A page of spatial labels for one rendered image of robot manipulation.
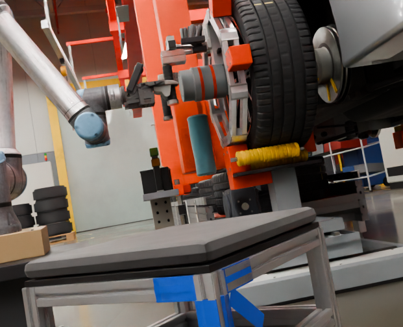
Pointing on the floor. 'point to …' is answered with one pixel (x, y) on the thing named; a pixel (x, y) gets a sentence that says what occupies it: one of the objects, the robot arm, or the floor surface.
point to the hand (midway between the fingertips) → (174, 82)
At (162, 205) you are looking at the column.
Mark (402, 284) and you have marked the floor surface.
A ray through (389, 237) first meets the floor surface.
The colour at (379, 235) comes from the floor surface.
